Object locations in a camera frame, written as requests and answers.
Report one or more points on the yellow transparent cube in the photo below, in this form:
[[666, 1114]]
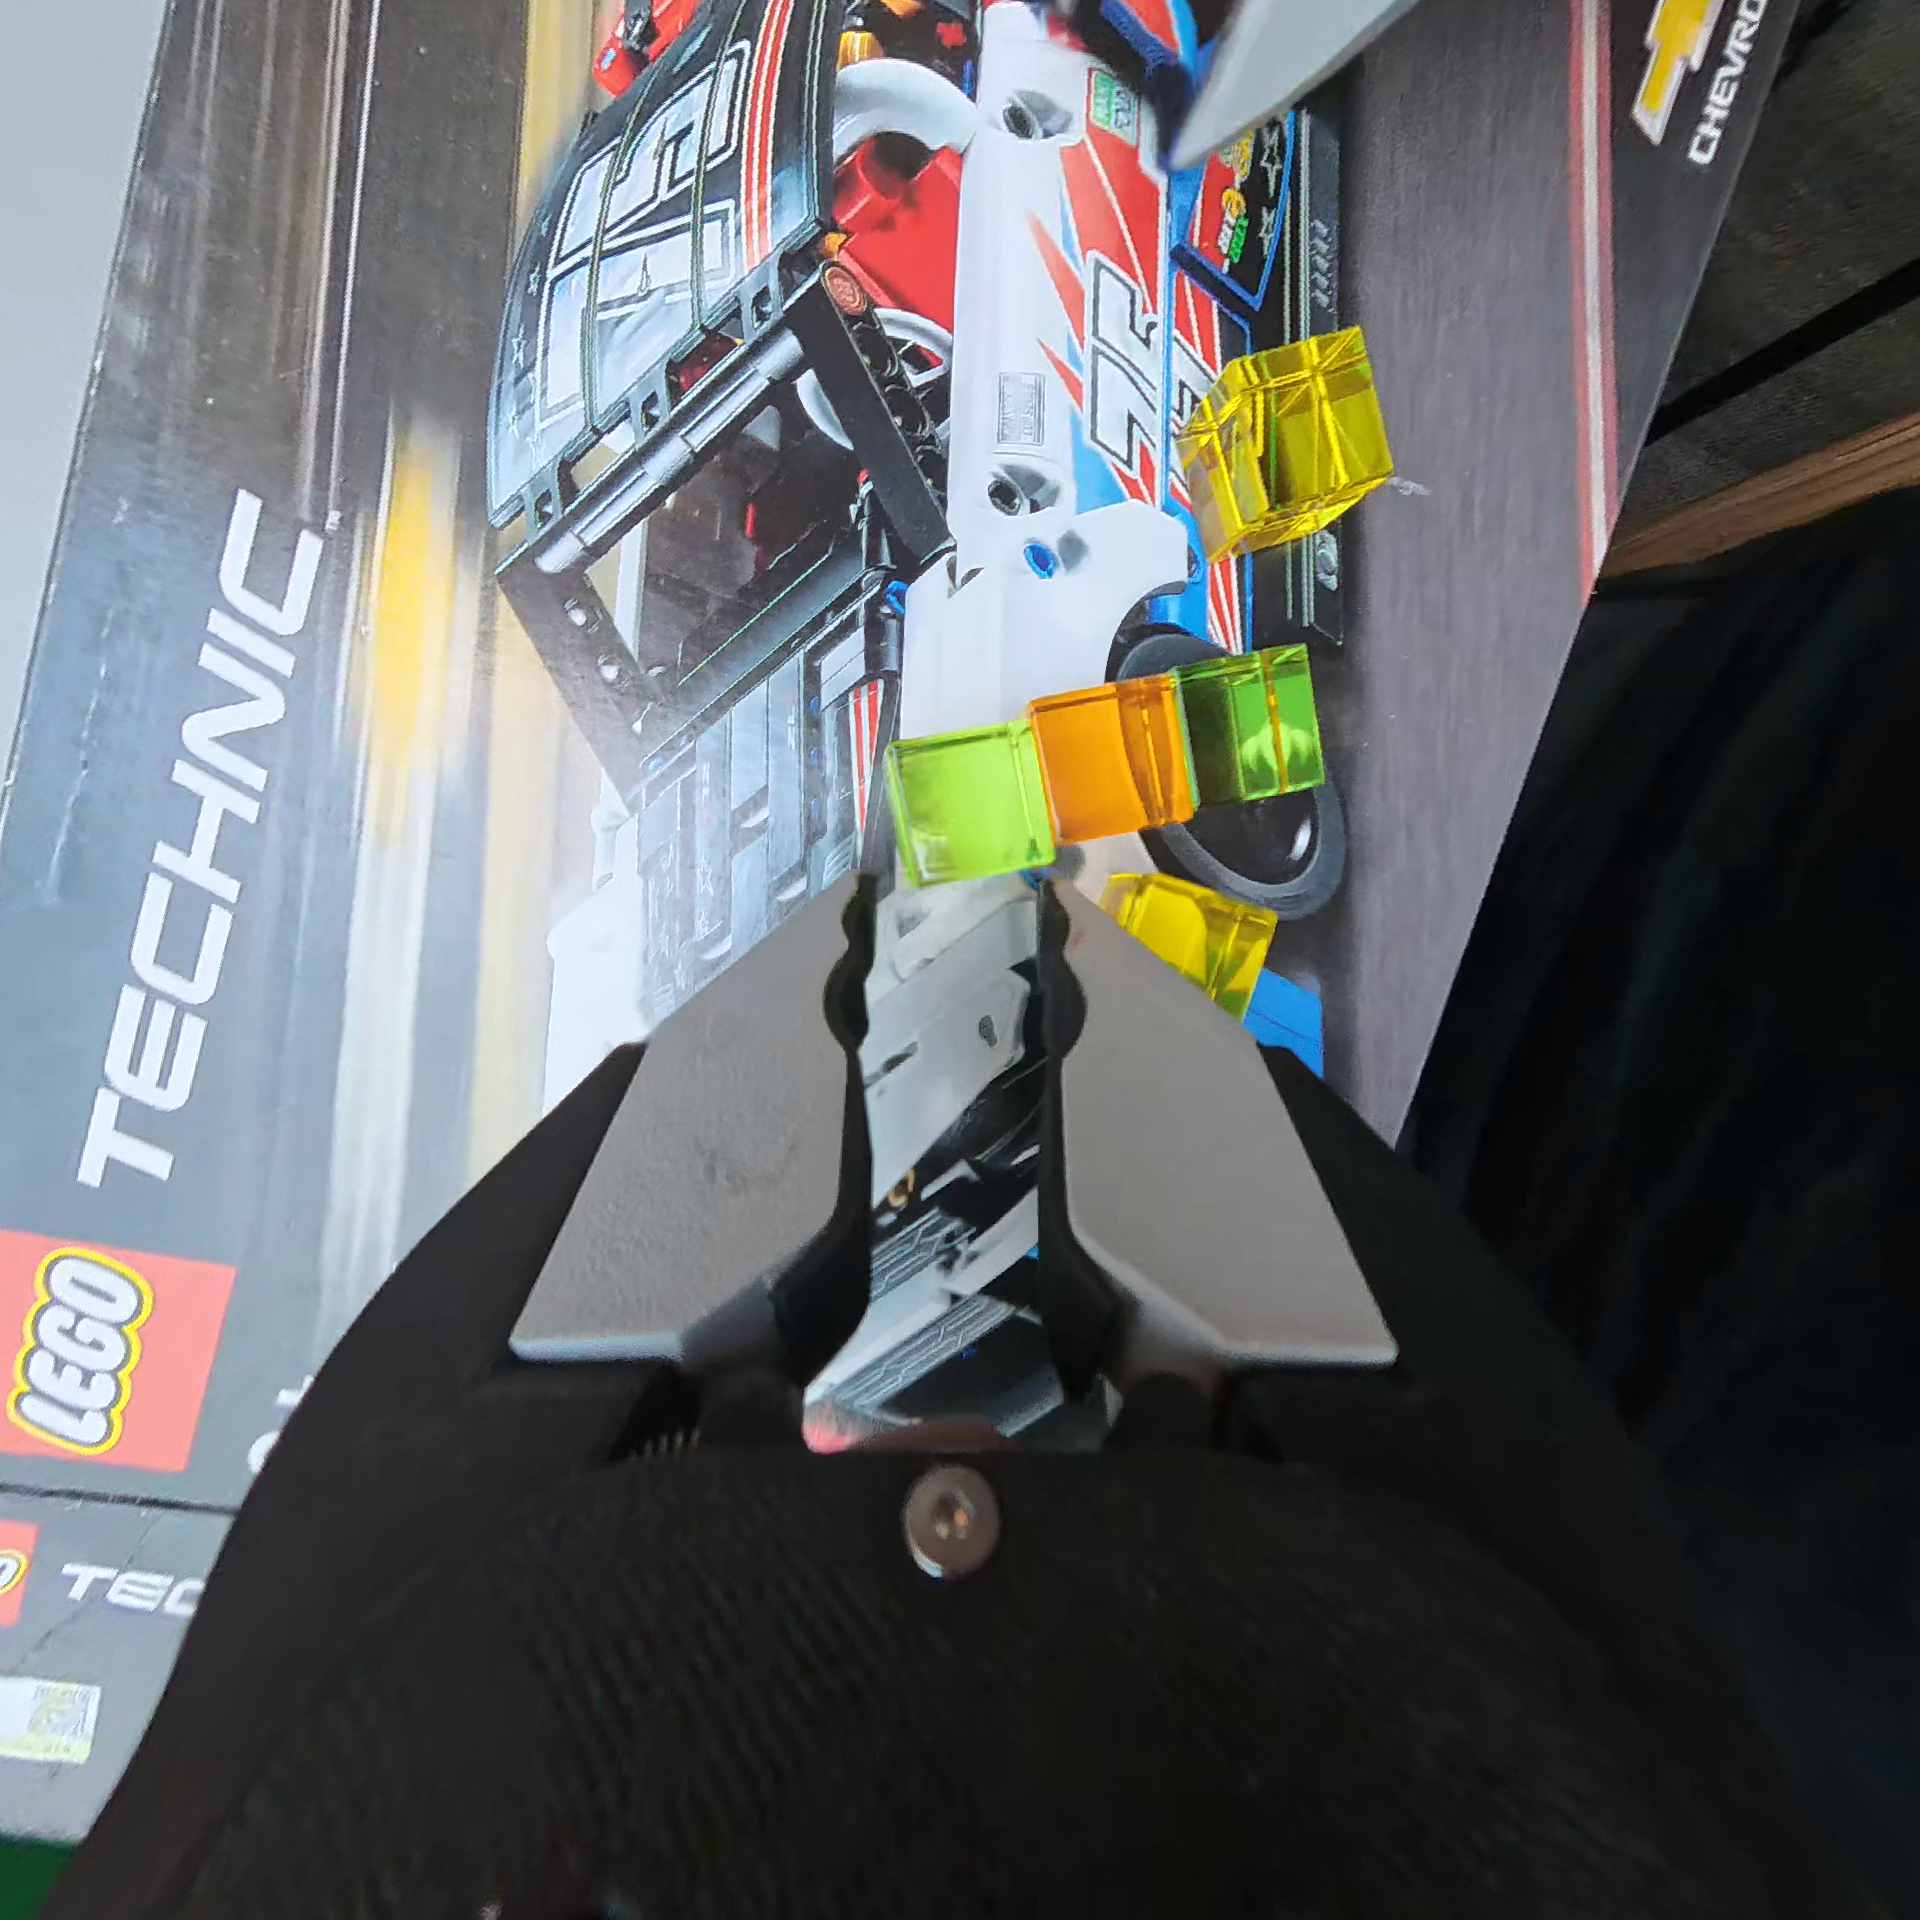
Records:
[[1290, 444], [1202, 930]]

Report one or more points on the toy car set box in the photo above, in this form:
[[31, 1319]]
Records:
[[301, 601]]

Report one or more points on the orange transparent cube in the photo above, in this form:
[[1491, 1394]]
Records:
[[1119, 759]]

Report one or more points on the person's dark clothing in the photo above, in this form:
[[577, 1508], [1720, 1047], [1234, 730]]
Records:
[[1696, 1051]]

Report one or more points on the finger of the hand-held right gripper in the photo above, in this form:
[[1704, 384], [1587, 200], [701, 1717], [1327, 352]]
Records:
[[1274, 67]]

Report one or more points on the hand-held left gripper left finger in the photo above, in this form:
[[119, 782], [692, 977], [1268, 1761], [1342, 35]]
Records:
[[705, 1171]]

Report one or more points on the lime transparent cube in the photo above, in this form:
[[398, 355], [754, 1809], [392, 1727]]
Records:
[[968, 803]]

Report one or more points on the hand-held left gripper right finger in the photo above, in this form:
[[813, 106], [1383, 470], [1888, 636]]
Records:
[[1214, 1185]]

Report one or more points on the green transparent cube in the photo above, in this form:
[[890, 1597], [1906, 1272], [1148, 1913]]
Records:
[[1253, 728]]

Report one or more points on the green mat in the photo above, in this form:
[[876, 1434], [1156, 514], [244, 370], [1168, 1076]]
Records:
[[23, 1877]]

